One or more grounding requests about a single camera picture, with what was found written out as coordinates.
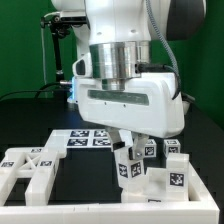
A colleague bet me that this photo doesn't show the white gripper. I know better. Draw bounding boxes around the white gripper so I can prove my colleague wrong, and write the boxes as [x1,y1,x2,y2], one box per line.
[76,72,185,160]

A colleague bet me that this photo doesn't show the white chair seat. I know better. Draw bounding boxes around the white chair seat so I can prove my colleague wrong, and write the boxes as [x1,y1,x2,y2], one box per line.
[121,167,180,203]

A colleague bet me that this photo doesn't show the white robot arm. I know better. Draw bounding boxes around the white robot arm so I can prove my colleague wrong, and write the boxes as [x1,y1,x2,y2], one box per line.
[51,0,206,160]

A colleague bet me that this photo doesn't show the white chair nut cube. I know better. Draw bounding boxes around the white chair nut cube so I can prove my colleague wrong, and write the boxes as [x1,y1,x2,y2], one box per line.
[163,139,181,156]
[145,139,157,158]

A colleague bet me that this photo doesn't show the white corner fence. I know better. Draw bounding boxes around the white corner fence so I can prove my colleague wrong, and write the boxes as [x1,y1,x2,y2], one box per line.
[0,163,219,224]

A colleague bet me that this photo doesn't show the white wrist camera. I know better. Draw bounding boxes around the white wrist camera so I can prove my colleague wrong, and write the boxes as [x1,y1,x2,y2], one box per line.
[72,53,92,78]

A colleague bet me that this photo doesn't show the white chair back frame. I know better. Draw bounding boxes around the white chair back frame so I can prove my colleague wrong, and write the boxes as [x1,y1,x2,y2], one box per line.
[0,147,67,206]

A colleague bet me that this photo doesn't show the black cable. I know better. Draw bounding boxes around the black cable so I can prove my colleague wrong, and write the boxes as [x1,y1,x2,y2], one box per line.
[0,82,63,102]

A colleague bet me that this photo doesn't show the black camera stand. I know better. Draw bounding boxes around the black camera stand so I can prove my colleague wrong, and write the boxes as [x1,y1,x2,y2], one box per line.
[40,16,70,100]

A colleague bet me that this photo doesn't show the grey camera on stand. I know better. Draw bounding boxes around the grey camera on stand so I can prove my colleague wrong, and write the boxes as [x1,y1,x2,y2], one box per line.
[59,11,87,25]

